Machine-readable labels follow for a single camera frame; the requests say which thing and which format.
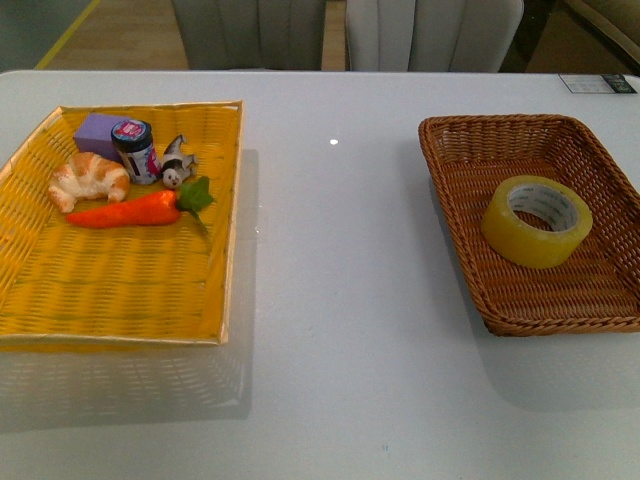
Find yellow packing tape roll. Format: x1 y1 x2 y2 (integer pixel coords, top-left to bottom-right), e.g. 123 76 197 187
481 175 593 269

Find yellow woven basket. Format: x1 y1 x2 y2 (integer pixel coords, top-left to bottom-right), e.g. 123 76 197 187
1 101 243 352

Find brown wicker basket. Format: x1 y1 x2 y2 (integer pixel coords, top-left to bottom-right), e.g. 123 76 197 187
418 113 640 337

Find orange toy carrot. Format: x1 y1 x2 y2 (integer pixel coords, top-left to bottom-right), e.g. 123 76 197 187
65 176 215 229

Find panda toy figure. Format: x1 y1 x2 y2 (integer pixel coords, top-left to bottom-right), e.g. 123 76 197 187
161 134 198 190

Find black lidded jar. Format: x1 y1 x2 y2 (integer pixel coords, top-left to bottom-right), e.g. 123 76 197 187
111 119 161 185

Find right grey upholstered chair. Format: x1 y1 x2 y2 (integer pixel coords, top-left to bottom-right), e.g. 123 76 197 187
345 0 524 73

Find grey upholstered chair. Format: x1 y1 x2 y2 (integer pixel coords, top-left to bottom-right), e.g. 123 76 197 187
345 0 524 73
172 0 326 71

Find left grey upholstered chair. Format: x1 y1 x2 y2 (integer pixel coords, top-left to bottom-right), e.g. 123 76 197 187
172 0 326 71

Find toy croissant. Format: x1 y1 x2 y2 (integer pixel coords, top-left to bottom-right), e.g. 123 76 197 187
47 152 130 213

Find purple block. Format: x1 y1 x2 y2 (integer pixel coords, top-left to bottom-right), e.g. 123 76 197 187
73 113 129 162

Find black table label sticker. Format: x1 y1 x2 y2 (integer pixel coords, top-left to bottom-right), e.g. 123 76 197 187
559 74 638 94

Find brown sofa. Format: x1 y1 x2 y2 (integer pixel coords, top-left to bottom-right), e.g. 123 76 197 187
565 0 639 75

